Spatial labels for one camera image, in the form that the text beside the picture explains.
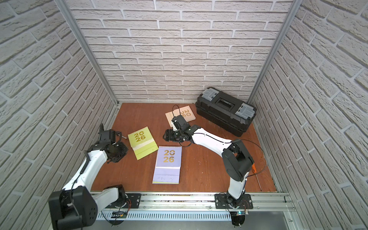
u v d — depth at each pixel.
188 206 0.73
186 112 1.10
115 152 0.62
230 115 0.91
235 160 0.47
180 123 0.67
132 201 0.73
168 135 0.75
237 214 0.71
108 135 0.66
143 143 0.94
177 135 0.73
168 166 0.82
